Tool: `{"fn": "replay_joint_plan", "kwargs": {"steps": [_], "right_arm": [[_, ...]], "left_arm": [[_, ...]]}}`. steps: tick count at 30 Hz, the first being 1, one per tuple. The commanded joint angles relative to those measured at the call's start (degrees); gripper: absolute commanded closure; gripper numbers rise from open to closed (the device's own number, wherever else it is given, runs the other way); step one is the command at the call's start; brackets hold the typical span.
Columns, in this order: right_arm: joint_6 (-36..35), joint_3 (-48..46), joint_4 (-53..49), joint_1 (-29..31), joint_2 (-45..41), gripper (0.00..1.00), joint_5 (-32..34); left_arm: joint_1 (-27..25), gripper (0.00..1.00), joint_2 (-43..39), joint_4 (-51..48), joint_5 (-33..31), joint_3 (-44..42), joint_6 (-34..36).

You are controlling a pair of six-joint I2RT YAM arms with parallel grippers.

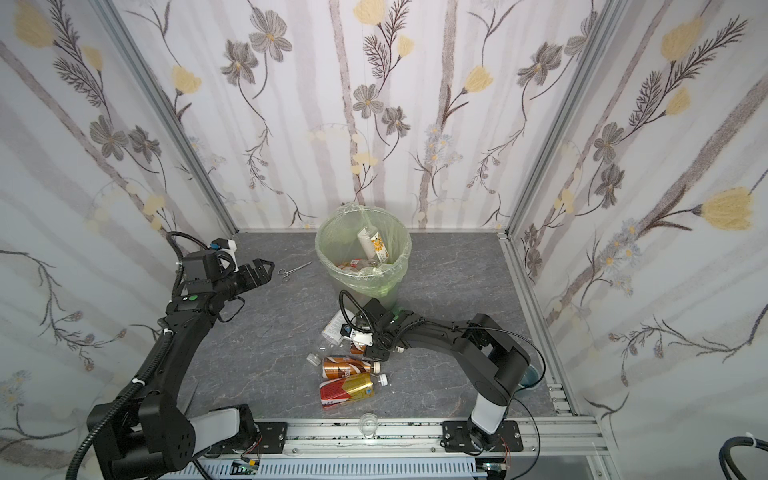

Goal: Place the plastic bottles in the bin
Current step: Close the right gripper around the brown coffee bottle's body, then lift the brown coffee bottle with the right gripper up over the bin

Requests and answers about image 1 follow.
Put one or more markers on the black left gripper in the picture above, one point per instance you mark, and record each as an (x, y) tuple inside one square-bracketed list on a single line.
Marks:
[(242, 278)]

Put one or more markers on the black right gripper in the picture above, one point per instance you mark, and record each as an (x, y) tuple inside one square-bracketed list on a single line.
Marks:
[(380, 330)]

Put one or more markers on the white label bottle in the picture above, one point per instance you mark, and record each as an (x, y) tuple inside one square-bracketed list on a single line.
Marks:
[(328, 341)]

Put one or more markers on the brown coffee bottle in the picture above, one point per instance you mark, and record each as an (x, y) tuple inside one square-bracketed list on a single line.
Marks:
[(357, 349), (335, 367)]

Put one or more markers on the tall white red bottle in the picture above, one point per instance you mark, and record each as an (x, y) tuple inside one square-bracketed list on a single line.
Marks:
[(354, 265)]

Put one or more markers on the red yellow tea bottle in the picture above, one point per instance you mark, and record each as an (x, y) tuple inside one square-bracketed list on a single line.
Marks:
[(349, 389)]

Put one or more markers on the clear square bottle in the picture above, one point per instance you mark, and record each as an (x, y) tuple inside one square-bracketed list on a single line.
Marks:
[(372, 243)]

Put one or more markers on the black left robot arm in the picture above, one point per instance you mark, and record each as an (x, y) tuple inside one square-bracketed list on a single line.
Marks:
[(143, 432)]

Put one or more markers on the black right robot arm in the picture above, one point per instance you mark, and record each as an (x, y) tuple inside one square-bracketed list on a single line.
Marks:
[(492, 359)]

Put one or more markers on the green plastic waste bin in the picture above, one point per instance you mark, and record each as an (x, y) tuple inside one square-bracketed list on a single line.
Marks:
[(360, 288)]

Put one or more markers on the green translucent bin liner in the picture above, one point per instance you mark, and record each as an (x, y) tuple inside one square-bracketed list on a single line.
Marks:
[(363, 276)]

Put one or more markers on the small metal scissors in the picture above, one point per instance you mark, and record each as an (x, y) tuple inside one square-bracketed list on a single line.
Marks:
[(285, 274)]

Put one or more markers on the clear glass bulb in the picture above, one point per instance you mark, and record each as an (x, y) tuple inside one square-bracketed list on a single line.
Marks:
[(368, 425)]

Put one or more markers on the teal ceramic cup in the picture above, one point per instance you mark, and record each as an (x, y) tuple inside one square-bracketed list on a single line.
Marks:
[(531, 378)]

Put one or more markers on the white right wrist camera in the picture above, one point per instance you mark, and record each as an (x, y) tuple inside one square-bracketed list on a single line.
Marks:
[(356, 337)]

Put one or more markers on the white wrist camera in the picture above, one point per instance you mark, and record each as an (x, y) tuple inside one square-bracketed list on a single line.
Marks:
[(356, 337), (229, 248)]

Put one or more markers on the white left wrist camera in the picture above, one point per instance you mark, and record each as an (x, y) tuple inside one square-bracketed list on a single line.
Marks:
[(229, 248)]

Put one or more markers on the white slotted cable duct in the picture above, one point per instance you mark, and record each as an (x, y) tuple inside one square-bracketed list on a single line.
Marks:
[(349, 468)]

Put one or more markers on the aluminium rail base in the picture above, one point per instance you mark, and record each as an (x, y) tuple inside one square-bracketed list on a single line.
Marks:
[(421, 437)]

